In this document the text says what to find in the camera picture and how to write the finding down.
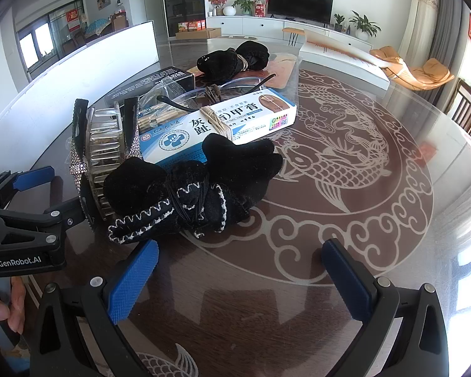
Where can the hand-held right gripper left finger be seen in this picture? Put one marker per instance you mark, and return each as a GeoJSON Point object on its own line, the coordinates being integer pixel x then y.
{"type": "Point", "coordinates": [133, 279]}

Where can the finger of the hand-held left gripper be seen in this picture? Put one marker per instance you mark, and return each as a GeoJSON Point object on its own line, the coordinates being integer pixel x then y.
{"type": "Point", "coordinates": [33, 176]}
{"type": "Point", "coordinates": [66, 216]}

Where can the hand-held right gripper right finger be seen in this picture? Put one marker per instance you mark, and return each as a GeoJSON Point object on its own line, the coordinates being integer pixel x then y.
{"type": "Point", "coordinates": [345, 279]}

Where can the rhinestone hair claw clip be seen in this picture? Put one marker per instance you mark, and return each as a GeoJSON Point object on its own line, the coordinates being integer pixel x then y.
{"type": "Point", "coordinates": [102, 141]}

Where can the black velvet bow white stitching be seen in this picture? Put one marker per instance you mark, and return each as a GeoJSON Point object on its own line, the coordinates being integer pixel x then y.
{"type": "Point", "coordinates": [188, 200]}

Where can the large white cardboard box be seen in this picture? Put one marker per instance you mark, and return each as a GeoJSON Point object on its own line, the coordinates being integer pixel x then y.
{"type": "Point", "coordinates": [82, 63]}

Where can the bag of cotton swabs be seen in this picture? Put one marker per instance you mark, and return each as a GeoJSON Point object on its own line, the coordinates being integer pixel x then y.
{"type": "Point", "coordinates": [157, 119]}

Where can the black rectangular box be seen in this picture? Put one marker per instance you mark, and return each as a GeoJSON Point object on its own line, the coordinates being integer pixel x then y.
{"type": "Point", "coordinates": [149, 82]}

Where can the white blue ointment box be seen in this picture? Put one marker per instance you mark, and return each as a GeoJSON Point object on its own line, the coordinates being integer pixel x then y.
{"type": "Point", "coordinates": [251, 119]}

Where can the clear glasses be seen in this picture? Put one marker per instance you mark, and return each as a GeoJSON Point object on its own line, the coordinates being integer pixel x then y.
{"type": "Point", "coordinates": [243, 83]}

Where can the person's left hand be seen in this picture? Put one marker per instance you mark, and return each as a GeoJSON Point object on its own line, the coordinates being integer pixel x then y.
{"type": "Point", "coordinates": [15, 310]}

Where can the window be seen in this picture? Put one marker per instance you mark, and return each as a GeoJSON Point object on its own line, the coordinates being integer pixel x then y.
{"type": "Point", "coordinates": [33, 45]}

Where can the dining table blue cloth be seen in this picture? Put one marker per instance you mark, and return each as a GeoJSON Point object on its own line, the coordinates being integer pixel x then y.
{"type": "Point", "coordinates": [96, 26]}

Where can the red door poster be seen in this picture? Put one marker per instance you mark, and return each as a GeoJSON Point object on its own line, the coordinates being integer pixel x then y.
{"type": "Point", "coordinates": [73, 19]}

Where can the wooden dining chair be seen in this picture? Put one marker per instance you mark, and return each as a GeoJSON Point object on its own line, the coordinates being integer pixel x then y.
{"type": "Point", "coordinates": [119, 21]}

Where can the dark wooden slatted chair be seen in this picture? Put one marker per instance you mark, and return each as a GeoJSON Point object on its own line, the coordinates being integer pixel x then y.
{"type": "Point", "coordinates": [469, 110]}

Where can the orange snack boxes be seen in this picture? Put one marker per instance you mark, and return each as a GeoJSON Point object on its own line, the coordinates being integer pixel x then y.
{"type": "Point", "coordinates": [190, 26]}

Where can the white flat box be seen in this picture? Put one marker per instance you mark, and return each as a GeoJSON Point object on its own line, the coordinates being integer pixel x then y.
{"type": "Point", "coordinates": [337, 61]}

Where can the brown cardboard box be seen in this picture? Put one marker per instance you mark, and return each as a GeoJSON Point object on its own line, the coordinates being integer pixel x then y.
{"type": "Point", "coordinates": [198, 33]}

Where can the black velvet scrunchie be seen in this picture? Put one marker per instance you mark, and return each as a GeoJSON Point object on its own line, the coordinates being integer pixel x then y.
{"type": "Point", "coordinates": [223, 63]}

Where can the orange rocking chair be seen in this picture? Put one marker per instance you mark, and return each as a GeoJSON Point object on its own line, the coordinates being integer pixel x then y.
{"type": "Point", "coordinates": [428, 72]}

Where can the black glass display cabinet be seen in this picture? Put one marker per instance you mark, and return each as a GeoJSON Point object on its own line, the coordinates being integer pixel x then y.
{"type": "Point", "coordinates": [182, 0]}

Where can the wooden comb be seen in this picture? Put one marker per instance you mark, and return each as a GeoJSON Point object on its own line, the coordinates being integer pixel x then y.
{"type": "Point", "coordinates": [325, 45]}

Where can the large potted plant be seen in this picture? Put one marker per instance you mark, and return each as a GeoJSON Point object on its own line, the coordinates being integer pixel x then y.
{"type": "Point", "coordinates": [363, 25]}

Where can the wooden bench hairpin legs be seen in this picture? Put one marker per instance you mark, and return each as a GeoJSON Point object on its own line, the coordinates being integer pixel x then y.
{"type": "Point", "coordinates": [292, 30]}

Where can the red flowers in vase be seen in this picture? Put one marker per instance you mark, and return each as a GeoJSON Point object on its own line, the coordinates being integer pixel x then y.
{"type": "Point", "coordinates": [218, 2]}

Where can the white television cabinet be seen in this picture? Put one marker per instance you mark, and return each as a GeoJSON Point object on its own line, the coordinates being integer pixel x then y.
{"type": "Point", "coordinates": [239, 25]}

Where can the round white vase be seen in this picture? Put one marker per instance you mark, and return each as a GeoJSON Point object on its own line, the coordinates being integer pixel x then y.
{"type": "Point", "coordinates": [229, 10]}

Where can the small potted plant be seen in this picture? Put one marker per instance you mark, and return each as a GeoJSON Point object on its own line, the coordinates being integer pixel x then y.
{"type": "Point", "coordinates": [338, 21]}

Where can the grey curtain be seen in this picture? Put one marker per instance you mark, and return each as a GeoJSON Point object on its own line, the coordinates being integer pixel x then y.
{"type": "Point", "coordinates": [451, 31]}

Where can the cream curtain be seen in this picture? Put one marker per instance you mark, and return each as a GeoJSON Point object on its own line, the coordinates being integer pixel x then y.
{"type": "Point", "coordinates": [418, 19]}

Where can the bushy green potted plant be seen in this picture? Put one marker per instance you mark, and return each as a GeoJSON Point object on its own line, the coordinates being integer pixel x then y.
{"type": "Point", "coordinates": [244, 4]}

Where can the black television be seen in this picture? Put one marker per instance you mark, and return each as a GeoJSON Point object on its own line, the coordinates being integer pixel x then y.
{"type": "Point", "coordinates": [298, 4]}

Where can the red gift box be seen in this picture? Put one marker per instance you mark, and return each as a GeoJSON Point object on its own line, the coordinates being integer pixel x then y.
{"type": "Point", "coordinates": [260, 8]}

